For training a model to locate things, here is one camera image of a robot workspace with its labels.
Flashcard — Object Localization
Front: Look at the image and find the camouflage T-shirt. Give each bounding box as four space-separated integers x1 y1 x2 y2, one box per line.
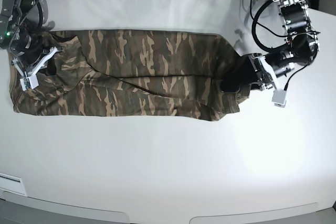
9 30 251 121

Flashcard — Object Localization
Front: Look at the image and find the white label plate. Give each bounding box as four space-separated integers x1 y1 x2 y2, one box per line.
0 173 27 197

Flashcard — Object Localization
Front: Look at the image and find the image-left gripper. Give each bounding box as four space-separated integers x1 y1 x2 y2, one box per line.
9 40 57 76

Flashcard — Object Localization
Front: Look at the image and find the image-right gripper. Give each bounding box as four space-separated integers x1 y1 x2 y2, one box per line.
220 52 295 93

